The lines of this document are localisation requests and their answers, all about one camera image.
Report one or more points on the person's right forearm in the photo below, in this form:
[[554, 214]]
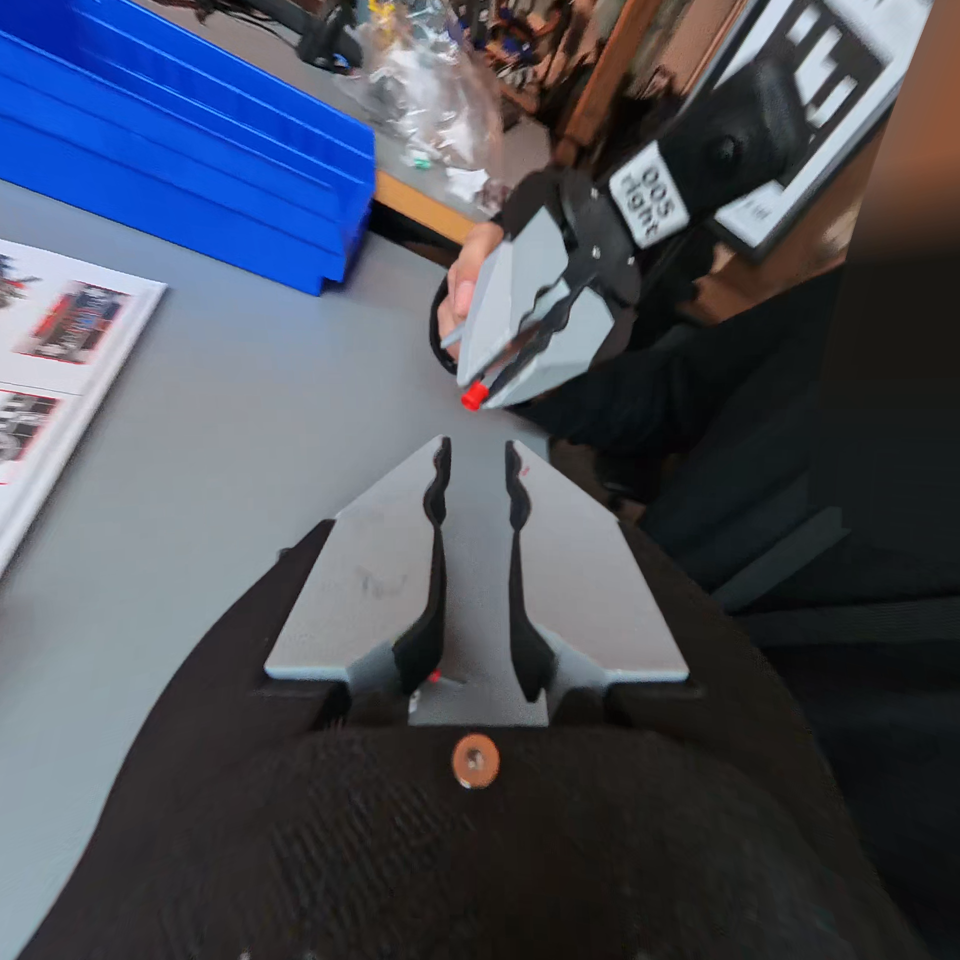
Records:
[[675, 375]]

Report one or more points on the small red lego piece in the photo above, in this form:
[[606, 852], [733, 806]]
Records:
[[474, 396]]

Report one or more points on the open lego instruction booklet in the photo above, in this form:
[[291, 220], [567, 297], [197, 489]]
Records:
[[75, 375]]

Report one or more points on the wooden furniture frame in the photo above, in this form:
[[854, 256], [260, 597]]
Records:
[[607, 75]]

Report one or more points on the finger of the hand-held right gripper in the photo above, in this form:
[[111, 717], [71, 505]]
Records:
[[510, 292], [577, 345]]

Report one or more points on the person's right hand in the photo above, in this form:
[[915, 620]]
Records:
[[469, 270]]

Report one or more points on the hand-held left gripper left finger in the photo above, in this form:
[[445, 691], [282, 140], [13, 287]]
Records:
[[360, 592]]

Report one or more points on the clear plastic bag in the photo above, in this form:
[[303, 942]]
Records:
[[427, 90]]

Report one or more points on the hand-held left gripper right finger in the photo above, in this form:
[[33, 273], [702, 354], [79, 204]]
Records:
[[592, 592]]

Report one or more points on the black desk stand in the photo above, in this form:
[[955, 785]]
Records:
[[326, 45]]

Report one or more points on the blue plastic bin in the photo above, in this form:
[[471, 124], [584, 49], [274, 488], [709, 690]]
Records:
[[187, 150]]

